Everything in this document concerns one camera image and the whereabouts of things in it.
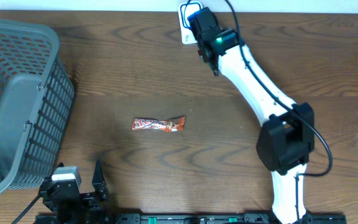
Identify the orange red candy wrapper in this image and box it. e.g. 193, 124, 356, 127
131, 116, 185, 133

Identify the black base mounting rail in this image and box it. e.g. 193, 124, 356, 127
115, 212, 347, 224

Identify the grey plastic mesh basket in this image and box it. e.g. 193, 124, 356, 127
0, 19, 75, 193

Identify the white barcode scanner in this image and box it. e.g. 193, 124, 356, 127
178, 1, 203, 45

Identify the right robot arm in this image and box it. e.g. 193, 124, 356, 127
188, 7, 314, 223

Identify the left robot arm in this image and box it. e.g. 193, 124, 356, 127
35, 161, 116, 224

